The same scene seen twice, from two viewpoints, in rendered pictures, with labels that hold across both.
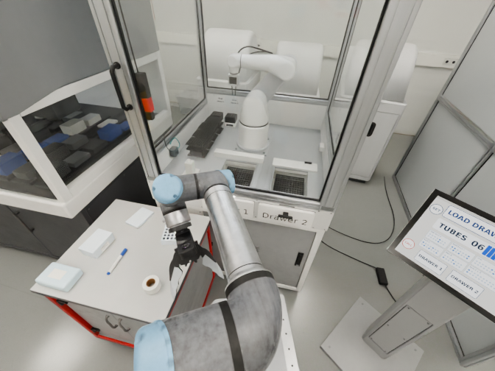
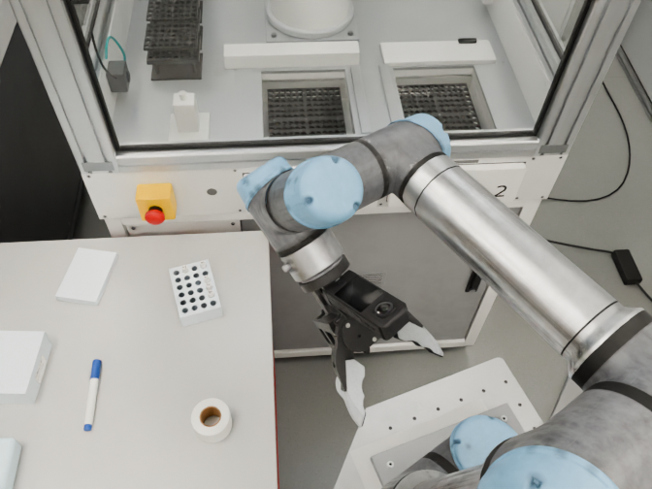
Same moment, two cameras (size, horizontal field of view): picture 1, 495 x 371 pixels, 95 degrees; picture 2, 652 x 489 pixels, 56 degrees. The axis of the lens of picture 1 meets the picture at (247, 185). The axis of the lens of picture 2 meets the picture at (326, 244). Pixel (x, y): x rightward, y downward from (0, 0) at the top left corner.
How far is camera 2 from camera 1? 35 cm
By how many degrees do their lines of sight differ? 17
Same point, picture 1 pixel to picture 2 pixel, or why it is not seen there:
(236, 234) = (548, 256)
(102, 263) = (55, 411)
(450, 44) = not seen: outside the picture
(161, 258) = (199, 358)
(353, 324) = not seen: hidden behind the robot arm
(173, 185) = (346, 182)
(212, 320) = (632, 416)
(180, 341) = (609, 462)
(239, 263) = (589, 311)
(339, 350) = not seen: hidden behind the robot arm
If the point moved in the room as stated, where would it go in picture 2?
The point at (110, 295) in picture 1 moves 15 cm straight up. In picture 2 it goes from (120, 472) to (98, 443)
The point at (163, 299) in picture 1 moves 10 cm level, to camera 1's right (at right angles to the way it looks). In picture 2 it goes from (252, 441) to (306, 428)
